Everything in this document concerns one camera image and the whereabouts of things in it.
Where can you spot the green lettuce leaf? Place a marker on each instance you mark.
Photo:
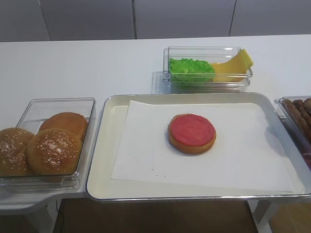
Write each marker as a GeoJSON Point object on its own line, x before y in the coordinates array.
{"type": "Point", "coordinates": [189, 70]}

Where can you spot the clear lettuce cheese container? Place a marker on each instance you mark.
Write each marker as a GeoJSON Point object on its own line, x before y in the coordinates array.
{"type": "Point", "coordinates": [211, 55]}

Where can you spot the bottom bun half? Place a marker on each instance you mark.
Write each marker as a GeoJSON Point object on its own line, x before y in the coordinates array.
{"type": "Point", "coordinates": [188, 149]}

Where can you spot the white metal baking tray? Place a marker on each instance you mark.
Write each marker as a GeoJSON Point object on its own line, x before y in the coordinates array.
{"type": "Point", "coordinates": [101, 186]}

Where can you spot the plain bun in container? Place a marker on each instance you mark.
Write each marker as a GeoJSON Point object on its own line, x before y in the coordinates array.
{"type": "Point", "coordinates": [72, 122]}

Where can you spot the yellow cheese slices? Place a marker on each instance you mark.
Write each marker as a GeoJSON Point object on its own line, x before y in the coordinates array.
{"type": "Point", "coordinates": [228, 71]}

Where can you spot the white parchment paper sheet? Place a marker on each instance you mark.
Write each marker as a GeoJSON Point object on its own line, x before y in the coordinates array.
{"type": "Point", "coordinates": [246, 154]}

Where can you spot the right sesame top bun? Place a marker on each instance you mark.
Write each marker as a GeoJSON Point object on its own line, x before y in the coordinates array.
{"type": "Point", "coordinates": [53, 152]}

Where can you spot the sesame bun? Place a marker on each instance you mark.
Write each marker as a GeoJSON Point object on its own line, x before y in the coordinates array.
{"type": "Point", "coordinates": [13, 144]}
{"type": "Point", "coordinates": [53, 152]}

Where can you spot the clear plastic bun container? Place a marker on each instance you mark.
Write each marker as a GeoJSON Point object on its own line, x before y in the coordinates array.
{"type": "Point", "coordinates": [35, 114]}

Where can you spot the brown patty far left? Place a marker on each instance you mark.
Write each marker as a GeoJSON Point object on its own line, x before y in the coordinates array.
{"type": "Point", "coordinates": [297, 118]}

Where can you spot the brown patty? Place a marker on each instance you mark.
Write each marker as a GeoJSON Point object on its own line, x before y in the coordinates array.
{"type": "Point", "coordinates": [307, 105]}
{"type": "Point", "coordinates": [299, 104]}
{"type": "Point", "coordinates": [297, 118]}

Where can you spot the clear patty tomato container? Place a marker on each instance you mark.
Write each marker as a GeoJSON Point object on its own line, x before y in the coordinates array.
{"type": "Point", "coordinates": [296, 135]}

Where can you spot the left sesame top bun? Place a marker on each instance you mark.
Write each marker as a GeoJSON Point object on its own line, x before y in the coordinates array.
{"type": "Point", "coordinates": [13, 144]}

